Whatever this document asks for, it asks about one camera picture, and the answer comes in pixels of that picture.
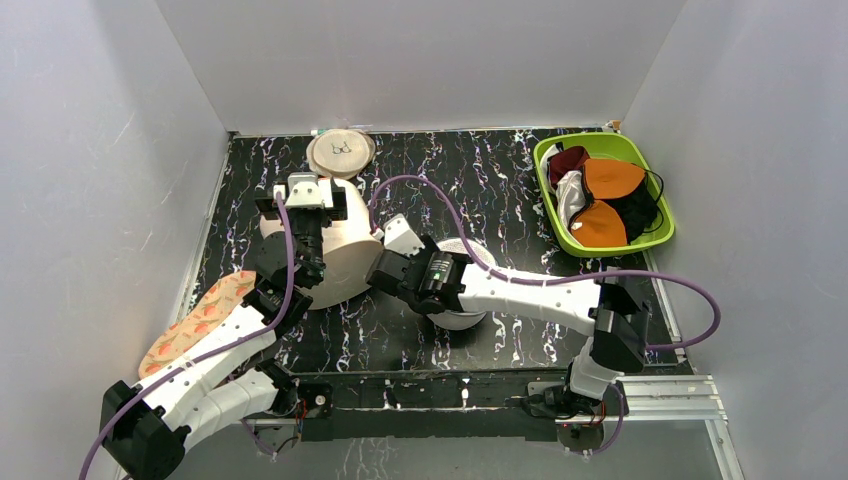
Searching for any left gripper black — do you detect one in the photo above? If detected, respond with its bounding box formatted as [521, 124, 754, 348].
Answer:
[259, 180, 344, 285]

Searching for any white mesh laundry bag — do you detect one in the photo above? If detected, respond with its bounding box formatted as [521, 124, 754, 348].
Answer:
[427, 237, 497, 331]

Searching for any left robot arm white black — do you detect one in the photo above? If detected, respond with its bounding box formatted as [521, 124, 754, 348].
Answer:
[79, 173, 347, 479]

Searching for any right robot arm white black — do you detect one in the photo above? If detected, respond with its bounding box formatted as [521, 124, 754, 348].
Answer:
[366, 250, 648, 418]

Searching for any large beige cylindrical laundry bag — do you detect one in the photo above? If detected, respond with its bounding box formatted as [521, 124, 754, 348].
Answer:
[255, 178, 382, 310]

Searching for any small beige round bra bag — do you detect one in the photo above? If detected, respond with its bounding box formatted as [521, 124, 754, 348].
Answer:
[306, 129, 376, 180]

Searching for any pink floral flat laundry bag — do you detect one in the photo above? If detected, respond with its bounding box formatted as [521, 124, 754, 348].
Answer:
[138, 270, 257, 379]

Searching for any dark red bra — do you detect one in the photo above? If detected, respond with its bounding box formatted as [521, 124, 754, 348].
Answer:
[547, 146, 590, 187]

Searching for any orange black bra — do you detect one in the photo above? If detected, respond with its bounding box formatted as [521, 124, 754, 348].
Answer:
[569, 158, 665, 248]

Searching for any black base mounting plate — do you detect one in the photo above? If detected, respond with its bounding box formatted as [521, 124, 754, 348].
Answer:
[237, 370, 629, 444]

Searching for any white cloth in basin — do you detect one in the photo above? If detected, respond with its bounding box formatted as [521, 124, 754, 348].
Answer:
[555, 170, 589, 230]

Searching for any green plastic basin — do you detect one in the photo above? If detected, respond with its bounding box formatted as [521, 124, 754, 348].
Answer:
[533, 132, 675, 258]

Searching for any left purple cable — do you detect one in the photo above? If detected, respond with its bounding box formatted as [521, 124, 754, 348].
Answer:
[78, 192, 298, 480]

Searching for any purple cable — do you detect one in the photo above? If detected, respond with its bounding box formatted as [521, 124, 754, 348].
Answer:
[78, 192, 298, 480]
[368, 174, 722, 457]

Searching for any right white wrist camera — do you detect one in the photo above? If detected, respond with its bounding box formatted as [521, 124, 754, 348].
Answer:
[372, 214, 424, 256]

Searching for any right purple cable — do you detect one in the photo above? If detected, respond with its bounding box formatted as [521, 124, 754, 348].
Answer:
[368, 174, 722, 457]

